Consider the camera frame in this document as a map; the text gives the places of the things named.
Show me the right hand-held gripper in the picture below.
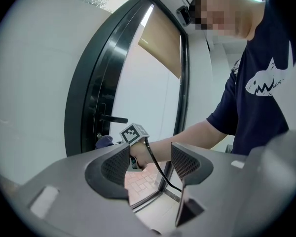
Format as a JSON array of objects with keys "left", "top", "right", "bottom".
[{"left": 115, "top": 122, "right": 148, "bottom": 173}]

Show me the purple cleaning cloth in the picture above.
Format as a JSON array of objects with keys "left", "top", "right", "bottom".
[{"left": 95, "top": 135, "right": 113, "bottom": 150}]

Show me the black head camera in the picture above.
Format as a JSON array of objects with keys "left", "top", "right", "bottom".
[{"left": 175, "top": 5, "right": 191, "bottom": 27}]

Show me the person's right hand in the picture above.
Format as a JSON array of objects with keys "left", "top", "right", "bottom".
[{"left": 129, "top": 142, "right": 152, "bottom": 170}]

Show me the person's right forearm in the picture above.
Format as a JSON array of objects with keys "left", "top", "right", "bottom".
[{"left": 148, "top": 119, "right": 227, "bottom": 167}]

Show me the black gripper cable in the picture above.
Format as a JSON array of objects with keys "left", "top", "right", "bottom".
[{"left": 143, "top": 136, "right": 185, "bottom": 193}]

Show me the black framed glass door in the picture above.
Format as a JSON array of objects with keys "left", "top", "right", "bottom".
[{"left": 80, "top": 0, "right": 190, "bottom": 209}]

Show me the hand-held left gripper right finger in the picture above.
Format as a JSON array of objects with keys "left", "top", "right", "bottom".
[{"left": 162, "top": 128, "right": 296, "bottom": 237}]

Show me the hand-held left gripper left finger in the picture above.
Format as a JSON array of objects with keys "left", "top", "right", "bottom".
[{"left": 14, "top": 143, "right": 149, "bottom": 237}]

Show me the black door handle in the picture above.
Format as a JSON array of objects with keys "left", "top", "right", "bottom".
[{"left": 100, "top": 102, "right": 128, "bottom": 133}]

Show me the person's navy t-shirt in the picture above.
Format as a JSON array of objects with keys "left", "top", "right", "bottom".
[{"left": 206, "top": 0, "right": 296, "bottom": 155}]

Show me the black framed glass window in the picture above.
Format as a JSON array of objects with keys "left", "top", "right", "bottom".
[{"left": 0, "top": 0, "right": 148, "bottom": 185}]

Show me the brown paper sheet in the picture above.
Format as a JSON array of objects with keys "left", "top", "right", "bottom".
[{"left": 137, "top": 7, "right": 182, "bottom": 80}]

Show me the person's head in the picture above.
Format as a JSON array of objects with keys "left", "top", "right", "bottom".
[{"left": 188, "top": 0, "right": 266, "bottom": 41}]

